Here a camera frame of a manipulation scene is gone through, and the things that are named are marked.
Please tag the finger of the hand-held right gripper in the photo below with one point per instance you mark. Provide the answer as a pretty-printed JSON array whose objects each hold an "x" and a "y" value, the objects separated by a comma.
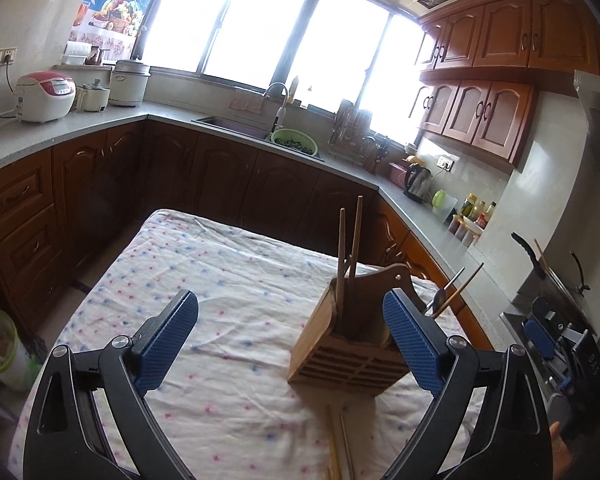
[
  {"x": 539, "y": 337},
  {"x": 545, "y": 310}
]

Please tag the dish drying rack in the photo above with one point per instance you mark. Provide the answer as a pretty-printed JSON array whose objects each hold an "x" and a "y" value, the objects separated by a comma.
[{"x": 350, "y": 127}]

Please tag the small white cooker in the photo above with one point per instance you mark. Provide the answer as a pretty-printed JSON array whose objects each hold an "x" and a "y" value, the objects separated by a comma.
[{"x": 94, "y": 96}]

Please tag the pink dishcloth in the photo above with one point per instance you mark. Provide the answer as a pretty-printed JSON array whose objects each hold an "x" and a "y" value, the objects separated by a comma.
[{"x": 245, "y": 105}]

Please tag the pink container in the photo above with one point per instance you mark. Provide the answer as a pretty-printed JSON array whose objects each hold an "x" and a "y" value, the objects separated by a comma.
[{"x": 399, "y": 174}]

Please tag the white and pink rice cooker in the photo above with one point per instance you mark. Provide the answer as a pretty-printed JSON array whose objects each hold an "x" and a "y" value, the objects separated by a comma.
[{"x": 45, "y": 97}]

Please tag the white floral tablecloth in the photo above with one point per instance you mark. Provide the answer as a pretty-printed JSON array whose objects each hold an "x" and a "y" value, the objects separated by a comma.
[{"x": 220, "y": 285}]

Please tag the kitchen sink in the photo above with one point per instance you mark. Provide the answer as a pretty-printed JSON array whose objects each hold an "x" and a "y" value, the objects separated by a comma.
[{"x": 230, "y": 127}]

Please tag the chrome sink faucet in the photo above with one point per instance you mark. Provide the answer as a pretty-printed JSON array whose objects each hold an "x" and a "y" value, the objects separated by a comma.
[{"x": 280, "y": 105}]

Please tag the large kitchen window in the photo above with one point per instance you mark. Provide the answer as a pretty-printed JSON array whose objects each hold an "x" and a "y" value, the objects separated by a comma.
[{"x": 280, "y": 30}]

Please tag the gas stove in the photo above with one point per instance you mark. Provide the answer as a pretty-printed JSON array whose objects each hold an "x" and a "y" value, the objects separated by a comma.
[{"x": 517, "y": 330}]

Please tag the green colander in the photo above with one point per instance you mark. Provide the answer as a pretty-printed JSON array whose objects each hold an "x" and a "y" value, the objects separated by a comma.
[{"x": 294, "y": 141}]

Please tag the wooden wall cabinets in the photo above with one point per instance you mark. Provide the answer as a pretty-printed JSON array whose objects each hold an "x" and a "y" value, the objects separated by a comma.
[{"x": 500, "y": 35}]

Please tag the tropical fruit wall poster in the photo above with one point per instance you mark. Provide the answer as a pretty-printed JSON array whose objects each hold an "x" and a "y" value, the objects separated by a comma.
[{"x": 120, "y": 5}]

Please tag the wooden lower cabinets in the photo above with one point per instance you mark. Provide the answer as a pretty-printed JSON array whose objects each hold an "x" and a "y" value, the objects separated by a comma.
[{"x": 205, "y": 175}]

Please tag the glass wok lid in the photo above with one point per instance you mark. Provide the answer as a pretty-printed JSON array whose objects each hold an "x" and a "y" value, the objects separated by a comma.
[{"x": 575, "y": 285}]

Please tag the black wok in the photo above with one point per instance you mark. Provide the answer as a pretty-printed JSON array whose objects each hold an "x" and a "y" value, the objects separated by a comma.
[{"x": 527, "y": 252}]

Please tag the tall bottle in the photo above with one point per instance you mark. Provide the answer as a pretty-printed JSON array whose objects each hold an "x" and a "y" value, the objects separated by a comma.
[{"x": 294, "y": 91}]

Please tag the steel electric kettle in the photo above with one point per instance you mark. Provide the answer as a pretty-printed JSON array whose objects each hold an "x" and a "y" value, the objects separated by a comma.
[{"x": 417, "y": 184}]

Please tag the sauce bottles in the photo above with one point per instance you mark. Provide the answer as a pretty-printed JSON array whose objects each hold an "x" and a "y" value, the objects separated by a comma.
[{"x": 477, "y": 210}]

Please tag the wooden utensil holder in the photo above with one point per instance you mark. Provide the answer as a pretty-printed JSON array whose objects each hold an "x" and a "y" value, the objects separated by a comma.
[{"x": 340, "y": 355}]

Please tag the green trash bin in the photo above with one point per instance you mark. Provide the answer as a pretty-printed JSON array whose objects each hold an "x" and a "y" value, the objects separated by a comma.
[{"x": 0, "y": 347}]

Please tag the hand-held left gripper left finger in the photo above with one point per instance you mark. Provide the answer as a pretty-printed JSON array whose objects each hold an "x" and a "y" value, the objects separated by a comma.
[{"x": 167, "y": 345}]

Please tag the metal spoon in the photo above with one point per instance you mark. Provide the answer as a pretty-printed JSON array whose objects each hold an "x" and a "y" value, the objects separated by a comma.
[{"x": 447, "y": 290}]

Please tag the person's right hand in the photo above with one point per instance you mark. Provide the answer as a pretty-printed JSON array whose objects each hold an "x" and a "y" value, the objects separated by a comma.
[{"x": 559, "y": 452}]

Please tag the wooden chopsticks middle pair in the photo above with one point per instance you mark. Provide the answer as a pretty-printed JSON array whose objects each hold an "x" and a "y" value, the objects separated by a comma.
[{"x": 347, "y": 445}]

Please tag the white slow cooker pot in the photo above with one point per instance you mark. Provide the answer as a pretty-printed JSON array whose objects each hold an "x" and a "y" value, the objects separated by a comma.
[{"x": 129, "y": 82}]

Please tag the wooden spatula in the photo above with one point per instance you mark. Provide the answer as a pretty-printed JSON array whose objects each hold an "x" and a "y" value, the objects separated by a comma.
[{"x": 541, "y": 256}]

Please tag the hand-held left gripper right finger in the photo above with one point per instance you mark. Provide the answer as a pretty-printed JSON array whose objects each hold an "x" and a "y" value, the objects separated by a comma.
[{"x": 412, "y": 342}]

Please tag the small wall outlet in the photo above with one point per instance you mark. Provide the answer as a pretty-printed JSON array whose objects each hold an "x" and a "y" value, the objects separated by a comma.
[{"x": 445, "y": 163}]

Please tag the small bottle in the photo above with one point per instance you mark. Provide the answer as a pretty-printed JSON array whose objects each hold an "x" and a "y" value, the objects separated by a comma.
[{"x": 310, "y": 97}]

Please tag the grey kitchen countertop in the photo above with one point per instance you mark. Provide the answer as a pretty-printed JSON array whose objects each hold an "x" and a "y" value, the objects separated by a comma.
[{"x": 80, "y": 127}]

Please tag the paper towel roll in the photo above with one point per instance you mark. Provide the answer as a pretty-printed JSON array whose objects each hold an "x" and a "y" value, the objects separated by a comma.
[{"x": 75, "y": 53}]

